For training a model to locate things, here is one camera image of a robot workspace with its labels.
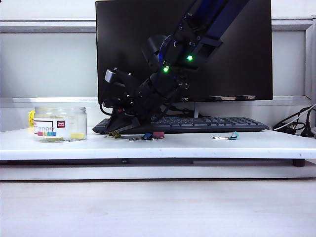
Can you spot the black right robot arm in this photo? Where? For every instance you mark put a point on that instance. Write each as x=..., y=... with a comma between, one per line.
x=177, y=49

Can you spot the clear plastic jar with label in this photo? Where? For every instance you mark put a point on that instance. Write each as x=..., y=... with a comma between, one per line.
x=74, y=121

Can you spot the pink binder clip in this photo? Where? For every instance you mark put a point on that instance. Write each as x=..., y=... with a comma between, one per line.
x=158, y=134

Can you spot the black AOC computer monitor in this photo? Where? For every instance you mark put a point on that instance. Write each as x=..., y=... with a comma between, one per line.
x=234, y=61

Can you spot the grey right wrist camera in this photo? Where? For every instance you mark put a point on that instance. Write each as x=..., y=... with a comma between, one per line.
x=123, y=81

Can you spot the black riser foot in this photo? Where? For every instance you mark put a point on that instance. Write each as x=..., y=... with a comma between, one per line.
x=298, y=163

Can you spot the black power plug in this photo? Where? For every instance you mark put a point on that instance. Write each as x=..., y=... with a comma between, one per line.
x=307, y=132

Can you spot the white desk riser platform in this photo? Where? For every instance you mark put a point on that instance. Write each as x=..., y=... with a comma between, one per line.
x=172, y=148

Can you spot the black computer keyboard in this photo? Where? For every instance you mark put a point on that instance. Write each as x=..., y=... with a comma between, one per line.
x=209, y=123

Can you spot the silver monitor stand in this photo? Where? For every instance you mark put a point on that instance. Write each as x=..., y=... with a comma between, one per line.
x=196, y=111

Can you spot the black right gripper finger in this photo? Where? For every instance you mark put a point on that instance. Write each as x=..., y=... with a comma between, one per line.
x=123, y=124
x=143, y=123

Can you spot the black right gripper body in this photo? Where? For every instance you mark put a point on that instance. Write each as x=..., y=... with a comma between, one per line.
x=128, y=106

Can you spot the teal binder clip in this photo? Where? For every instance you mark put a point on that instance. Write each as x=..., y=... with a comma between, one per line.
x=234, y=135

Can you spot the blue binder clip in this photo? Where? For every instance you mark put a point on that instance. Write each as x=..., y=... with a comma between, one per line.
x=147, y=136

